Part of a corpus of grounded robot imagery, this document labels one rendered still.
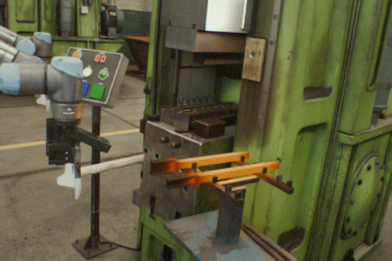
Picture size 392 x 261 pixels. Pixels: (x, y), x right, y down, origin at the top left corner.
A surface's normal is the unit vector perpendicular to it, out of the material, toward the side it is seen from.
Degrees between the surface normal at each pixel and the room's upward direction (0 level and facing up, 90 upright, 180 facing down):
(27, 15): 89
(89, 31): 79
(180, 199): 90
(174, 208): 90
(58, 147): 90
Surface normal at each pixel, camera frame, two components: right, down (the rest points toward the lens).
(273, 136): -0.72, 0.13
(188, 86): 0.69, 0.26
